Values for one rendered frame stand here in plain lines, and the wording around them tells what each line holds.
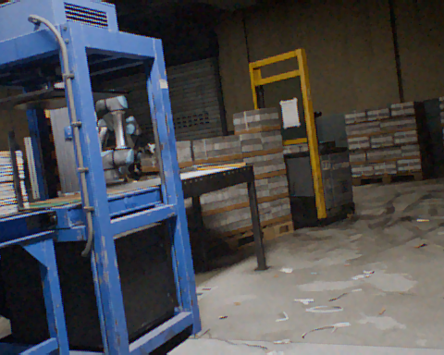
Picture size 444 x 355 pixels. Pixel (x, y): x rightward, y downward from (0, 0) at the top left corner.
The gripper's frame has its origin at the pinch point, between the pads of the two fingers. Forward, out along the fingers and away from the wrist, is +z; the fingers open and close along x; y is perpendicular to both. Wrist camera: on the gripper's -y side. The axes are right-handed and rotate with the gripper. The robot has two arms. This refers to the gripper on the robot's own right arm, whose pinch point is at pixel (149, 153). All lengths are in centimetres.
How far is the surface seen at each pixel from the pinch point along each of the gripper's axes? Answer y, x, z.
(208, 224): 0, -18, 80
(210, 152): 53, -5, 37
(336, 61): 641, 257, 208
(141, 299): -151, -167, -5
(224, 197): 30, -19, 73
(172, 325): -148, -172, 15
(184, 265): -121, -165, 1
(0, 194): -170, -160, -85
